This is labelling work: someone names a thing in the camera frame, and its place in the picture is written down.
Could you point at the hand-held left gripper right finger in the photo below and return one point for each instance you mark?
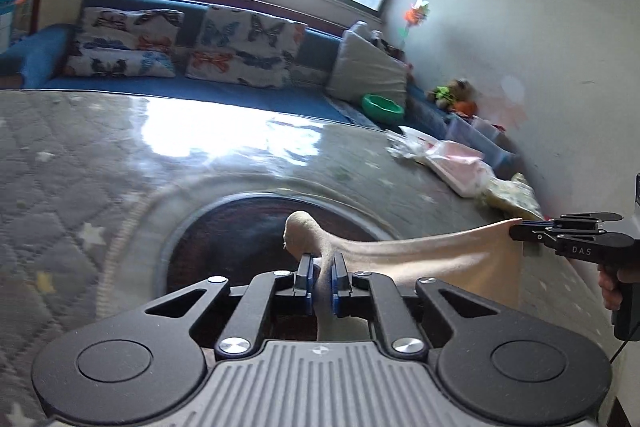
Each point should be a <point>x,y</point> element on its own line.
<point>336,293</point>

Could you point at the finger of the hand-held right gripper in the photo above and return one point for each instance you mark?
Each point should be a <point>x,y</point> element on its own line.
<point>580,221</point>
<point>580,249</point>

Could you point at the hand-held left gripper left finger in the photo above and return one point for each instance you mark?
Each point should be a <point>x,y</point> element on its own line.
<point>310,288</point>

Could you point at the cream knit garment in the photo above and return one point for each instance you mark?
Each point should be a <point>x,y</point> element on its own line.
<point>450,257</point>

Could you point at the pink folded clothes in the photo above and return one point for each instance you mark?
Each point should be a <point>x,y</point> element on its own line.
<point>460,167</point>

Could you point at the person's right hand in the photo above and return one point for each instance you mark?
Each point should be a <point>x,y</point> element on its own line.
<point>610,289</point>

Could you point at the yellow floral cloth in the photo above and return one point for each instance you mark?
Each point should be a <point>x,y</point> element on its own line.
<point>515,197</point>

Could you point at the clear plastic storage box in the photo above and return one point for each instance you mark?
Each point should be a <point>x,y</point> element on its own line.
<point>475,134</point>

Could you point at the orange plush toy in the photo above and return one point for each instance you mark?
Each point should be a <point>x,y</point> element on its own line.
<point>466,108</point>

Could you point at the clear plastic bag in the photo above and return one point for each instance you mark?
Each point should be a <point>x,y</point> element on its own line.
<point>410,146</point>

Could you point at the brown teddy bear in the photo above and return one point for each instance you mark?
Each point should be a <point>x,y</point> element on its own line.
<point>461,89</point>

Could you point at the green plush toy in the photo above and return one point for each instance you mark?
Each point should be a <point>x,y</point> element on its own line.
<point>441,96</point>

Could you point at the green bowl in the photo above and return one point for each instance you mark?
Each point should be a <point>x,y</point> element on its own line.
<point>382,109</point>

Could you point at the grey pillow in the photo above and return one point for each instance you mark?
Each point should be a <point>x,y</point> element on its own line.
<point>367,72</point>

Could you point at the butterfly print pillow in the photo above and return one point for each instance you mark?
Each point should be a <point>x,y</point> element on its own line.
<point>120,42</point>
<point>240,52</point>

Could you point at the blue sofa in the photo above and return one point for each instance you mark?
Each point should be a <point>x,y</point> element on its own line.
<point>150,84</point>

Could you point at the white pillow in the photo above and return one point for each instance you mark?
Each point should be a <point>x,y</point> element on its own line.
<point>364,31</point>

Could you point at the grey star quilted mat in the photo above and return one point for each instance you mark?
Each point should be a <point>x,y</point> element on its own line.
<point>75,167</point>

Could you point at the colourful pinwheel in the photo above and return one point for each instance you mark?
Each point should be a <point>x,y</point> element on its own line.
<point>416,13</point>

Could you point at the blue cabinet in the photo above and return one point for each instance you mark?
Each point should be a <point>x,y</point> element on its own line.
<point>11,2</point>

